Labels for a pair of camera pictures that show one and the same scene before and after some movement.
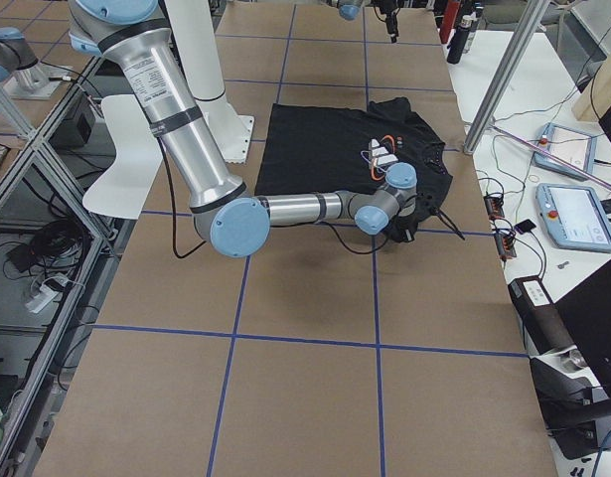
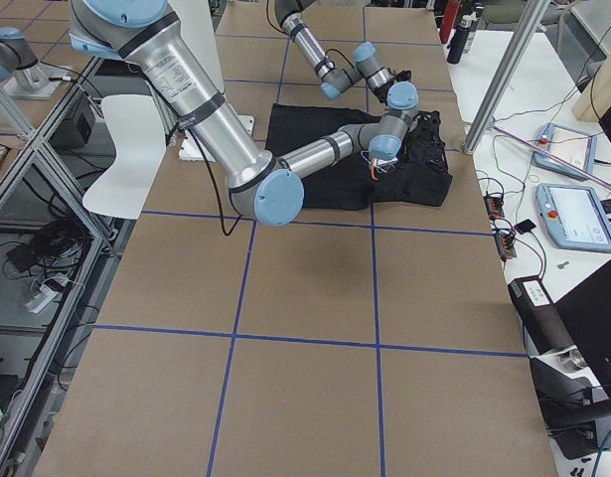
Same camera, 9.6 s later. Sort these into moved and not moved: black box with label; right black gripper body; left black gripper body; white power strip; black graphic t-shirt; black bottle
Moved: right black gripper body; left black gripper body
Not moved: black graphic t-shirt; black bottle; white power strip; black box with label
